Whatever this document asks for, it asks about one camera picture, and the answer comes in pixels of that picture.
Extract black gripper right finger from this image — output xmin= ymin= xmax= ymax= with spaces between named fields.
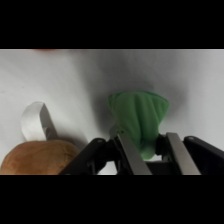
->
xmin=157 ymin=132 xmax=202 ymax=176

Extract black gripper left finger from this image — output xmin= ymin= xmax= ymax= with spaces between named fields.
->
xmin=114 ymin=133 xmax=153 ymax=176

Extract green triangle plush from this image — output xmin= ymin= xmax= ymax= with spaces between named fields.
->
xmin=107 ymin=90 xmax=170 ymax=161

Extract brown plush with white loop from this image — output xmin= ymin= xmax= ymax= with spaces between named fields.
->
xmin=0 ymin=101 xmax=81 ymax=176

